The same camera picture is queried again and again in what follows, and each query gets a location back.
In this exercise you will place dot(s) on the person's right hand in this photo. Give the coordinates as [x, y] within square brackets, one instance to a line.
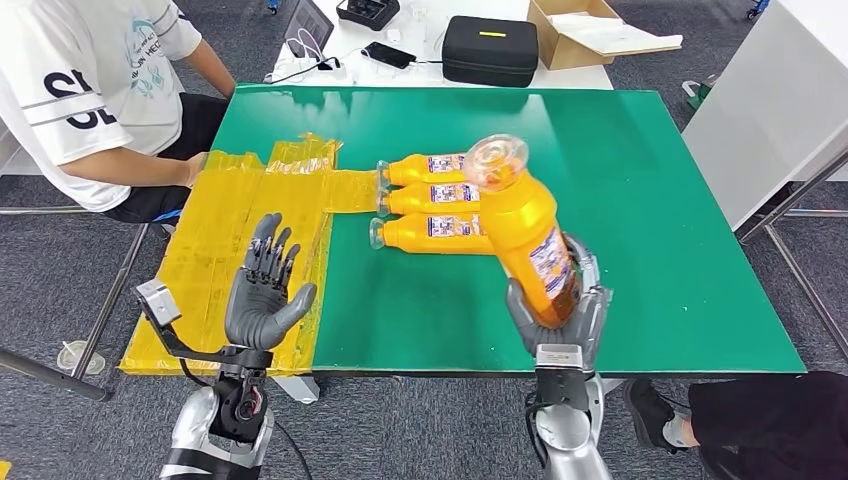
[197, 169]

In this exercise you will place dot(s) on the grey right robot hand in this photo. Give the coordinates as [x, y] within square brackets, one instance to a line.
[593, 318]

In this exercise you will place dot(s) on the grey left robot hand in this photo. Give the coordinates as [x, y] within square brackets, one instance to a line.
[258, 311]

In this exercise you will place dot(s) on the orange detergent bottle clear cap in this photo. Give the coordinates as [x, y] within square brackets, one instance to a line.
[523, 225]
[411, 199]
[411, 235]
[414, 171]

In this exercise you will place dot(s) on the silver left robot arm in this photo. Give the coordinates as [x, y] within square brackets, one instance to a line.
[192, 424]

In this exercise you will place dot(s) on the person's left forearm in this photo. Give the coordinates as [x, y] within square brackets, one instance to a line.
[212, 69]

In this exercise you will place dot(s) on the person's right forearm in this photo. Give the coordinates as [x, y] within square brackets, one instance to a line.
[126, 171]

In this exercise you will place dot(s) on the white table foot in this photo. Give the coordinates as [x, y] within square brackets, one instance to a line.
[298, 391]
[611, 386]

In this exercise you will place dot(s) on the white power strip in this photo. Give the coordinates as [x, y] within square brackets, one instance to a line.
[298, 68]

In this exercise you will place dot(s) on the person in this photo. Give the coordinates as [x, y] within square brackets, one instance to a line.
[79, 66]
[762, 417]

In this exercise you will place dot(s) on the dark tablet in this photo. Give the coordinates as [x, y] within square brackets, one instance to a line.
[311, 23]

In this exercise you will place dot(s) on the clear plastic lid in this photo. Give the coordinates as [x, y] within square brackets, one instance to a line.
[79, 361]

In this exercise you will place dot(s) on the white table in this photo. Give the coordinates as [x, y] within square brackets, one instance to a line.
[391, 78]

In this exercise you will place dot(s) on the black smartphone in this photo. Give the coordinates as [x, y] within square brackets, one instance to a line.
[389, 55]

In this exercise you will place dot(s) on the black compartment tray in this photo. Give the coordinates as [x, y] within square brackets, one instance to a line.
[368, 12]

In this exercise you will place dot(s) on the green and white object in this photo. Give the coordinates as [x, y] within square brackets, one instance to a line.
[699, 96]

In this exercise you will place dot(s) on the brown cardboard box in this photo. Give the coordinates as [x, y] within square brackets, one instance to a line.
[563, 56]

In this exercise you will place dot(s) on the white cabinet panel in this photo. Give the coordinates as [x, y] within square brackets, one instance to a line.
[762, 99]

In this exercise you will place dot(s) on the black zip carrying case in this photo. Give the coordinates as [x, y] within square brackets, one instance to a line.
[490, 56]

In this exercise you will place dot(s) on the white sheet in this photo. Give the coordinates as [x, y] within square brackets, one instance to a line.
[616, 36]

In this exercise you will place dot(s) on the small yellow object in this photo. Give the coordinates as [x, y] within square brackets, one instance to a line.
[4, 472]

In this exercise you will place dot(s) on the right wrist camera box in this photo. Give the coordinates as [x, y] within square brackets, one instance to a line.
[562, 384]

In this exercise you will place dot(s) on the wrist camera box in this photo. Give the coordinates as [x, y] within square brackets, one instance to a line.
[158, 303]
[562, 384]

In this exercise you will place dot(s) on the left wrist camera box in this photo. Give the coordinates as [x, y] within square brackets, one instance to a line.
[158, 303]

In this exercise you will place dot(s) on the grey metal tube frame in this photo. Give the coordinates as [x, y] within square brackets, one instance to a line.
[795, 197]
[104, 311]

